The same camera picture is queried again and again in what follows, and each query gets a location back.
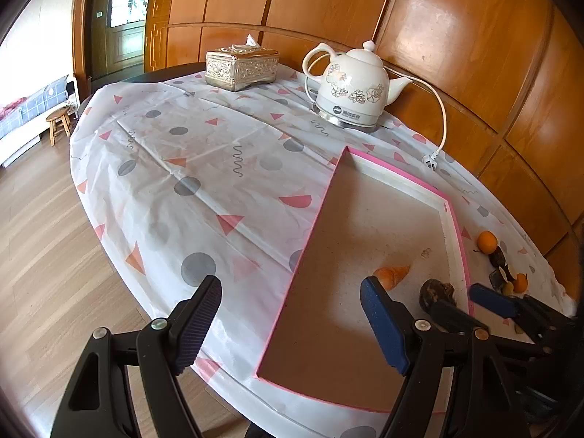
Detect white patterned tablecloth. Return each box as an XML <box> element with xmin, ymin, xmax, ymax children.
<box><xmin>68</xmin><ymin>61</ymin><xmax>573</xmax><ymax>438</ymax></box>

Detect white floral ceramic kettle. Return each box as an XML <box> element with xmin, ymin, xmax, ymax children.
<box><xmin>302</xmin><ymin>40</ymin><xmax>414</xmax><ymax>126</ymax></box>

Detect white power cord with plug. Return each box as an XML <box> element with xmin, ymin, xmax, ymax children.
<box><xmin>385</xmin><ymin>65</ymin><xmax>447</xmax><ymax>169</ymax></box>

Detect pink cardboard tray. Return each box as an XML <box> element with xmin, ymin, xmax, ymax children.
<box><xmin>253</xmin><ymin>146</ymin><xmax>475</xmax><ymax>414</ymax></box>

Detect orange carrot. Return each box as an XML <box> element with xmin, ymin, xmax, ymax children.
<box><xmin>373</xmin><ymin>265</ymin><xmax>411</xmax><ymax>290</ymax></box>

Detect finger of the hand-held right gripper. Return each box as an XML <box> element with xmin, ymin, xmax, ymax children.
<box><xmin>431</xmin><ymin>299</ymin><xmax>551</xmax><ymax>359</ymax></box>
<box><xmin>469</xmin><ymin>282</ymin><xmax>556</xmax><ymax>330</ymax></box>

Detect white tissue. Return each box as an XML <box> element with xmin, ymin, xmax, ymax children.
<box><xmin>231</xmin><ymin>34</ymin><xmax>261</xmax><ymax>52</ymax></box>

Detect blue plaid cushion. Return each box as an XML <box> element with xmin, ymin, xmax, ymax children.
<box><xmin>20</xmin><ymin>75</ymin><xmax>69</xmax><ymax>119</ymax></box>

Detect white sofa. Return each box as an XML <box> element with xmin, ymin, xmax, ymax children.
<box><xmin>0</xmin><ymin>75</ymin><xmax>76</xmax><ymax>167</ymax></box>

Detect dark brown lumpy root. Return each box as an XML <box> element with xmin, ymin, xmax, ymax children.
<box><xmin>419</xmin><ymin>279</ymin><xmax>457</xmax><ymax>311</ymax></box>

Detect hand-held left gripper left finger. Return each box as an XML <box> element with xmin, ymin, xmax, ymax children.
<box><xmin>50</xmin><ymin>275</ymin><xmax>223</xmax><ymax>438</ymax></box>

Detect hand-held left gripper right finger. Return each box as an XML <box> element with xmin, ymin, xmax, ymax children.
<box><xmin>360</xmin><ymin>276</ymin><xmax>530</xmax><ymax>438</ymax></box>

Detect wooden glass door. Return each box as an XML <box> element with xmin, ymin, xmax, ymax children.
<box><xmin>106</xmin><ymin>0</ymin><xmax>152</xmax><ymax>76</ymax></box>

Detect silver kettle base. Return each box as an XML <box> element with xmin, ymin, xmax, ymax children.
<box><xmin>311</xmin><ymin>100</ymin><xmax>388</xmax><ymax>132</ymax></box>

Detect small wooden stool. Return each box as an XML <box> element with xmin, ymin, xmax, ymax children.
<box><xmin>46</xmin><ymin>108</ymin><xmax>73</xmax><ymax>147</ymax></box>

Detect silver embossed tissue box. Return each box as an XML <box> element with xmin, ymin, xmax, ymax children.
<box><xmin>204</xmin><ymin>47</ymin><xmax>280</xmax><ymax>93</ymax></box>

